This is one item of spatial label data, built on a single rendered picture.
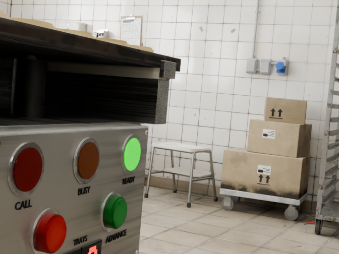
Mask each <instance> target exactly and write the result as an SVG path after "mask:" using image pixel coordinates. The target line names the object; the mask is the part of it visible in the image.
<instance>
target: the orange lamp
mask: <svg viewBox="0 0 339 254"><path fill-rule="evenodd" d="M98 162H99V153H98V148H97V146H96V145H95V144H94V143H93V142H88V143H87V144H85V145H84V146H83V148H82V150H81V152H80V155H79V159H78V170H79V174H80V176H81V177H82V178H83V179H90V178H91V177H92V176H93V175H94V174H95V172H96V170H97V167H98Z"/></svg>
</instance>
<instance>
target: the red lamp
mask: <svg viewBox="0 0 339 254"><path fill-rule="evenodd" d="M41 173H42V158H41V155H40V153H39V152H38V151H37V150H36V149H35V148H32V147H29V148H26V149H24V150H23V151H22V152H21V153H20V154H19V156H18V158H17V160H16V162H15V166H14V182H15V185H16V187H17V188H18V189H19V190H20V191H23V192H28V191H30V190H32V189H33V188H34V187H35V186H36V185H37V183H38V182H39V179H40V177H41Z"/></svg>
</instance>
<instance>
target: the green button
mask: <svg viewBox="0 0 339 254"><path fill-rule="evenodd" d="M126 215H127V203H126V201H125V199H124V198H123V197H118V196H113V197H112V198H111V199H110V200H109V202H108V204H107V206H106V209H105V217H104V218H105V223H106V225H107V227H108V228H113V229H118V228H119V227H121V226H122V224H123V223H124V221H125V219H126Z"/></svg>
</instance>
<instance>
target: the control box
mask: <svg viewBox="0 0 339 254"><path fill-rule="evenodd" d="M148 130H149V128H148V126H147V125H139V124H130V123H100V124H70V125H39V126H10V127H0V254H49V253H44V252H41V251H40V250H39V249H38V247H37V244H36V233H37V229H38V226H39V224H40V222H41V220H42V219H43V218H44V217H45V216H46V215H47V214H51V213H53V214H58V215H61V216H62V217H63V218H64V220H65V223H66V226H67V233H66V238H65V241H64V243H63V245H62V246H61V247H60V249H58V250H57V251H56V252H55V253H52V254H88V253H89V249H90V248H91V247H94V246H96V249H97V254H138V253H139V241H140V228H141V216H142V204H143V192H144V179H145V167H146V154H147V142H148ZM133 138H136V139H137V140H138V141H139V143H140V148H141V154H140V159H139V163H138V165H137V167H136V168H135V169H134V170H132V171H129V170H128V169H127V168H126V165H125V151H126V147H127V145H128V143H129V141H130V140H131V139H133ZM88 142H93V143H94V144H95V145H96V146H97V148H98V153H99V162H98V167H97V170H96V172H95V174H94V175H93V176H92V177H91V178H90V179H83V178H82V177H81V176H80V174H79V170H78V159H79V155H80V152H81V150H82V148H83V146H84V145H85V144H87V143H88ZM29 147H32V148H35V149H36V150H37V151H38V152H39V153H40V155H41V158H42V173H41V177H40V179H39V182H38V183H37V185H36V186H35V187H34V188H33V189H32V190H30V191H28V192H23V191H20V190H19V189H18V188H17V187H16V185H15V182H14V166H15V162H16V160H17V158H18V156H19V154H20V153H21V152H22V151H23V150H24V149H26V148H29ZM113 196H118V197H123V198H124V199H125V201H126V203H127V215H126V219H125V221H124V223H123V224H122V226H121V227H119V228H118V229H113V228H108V227H107V225H106V223H105V218H104V217H105V209H106V206H107V204H108V202H109V200H110V199H111V198H112V197H113Z"/></svg>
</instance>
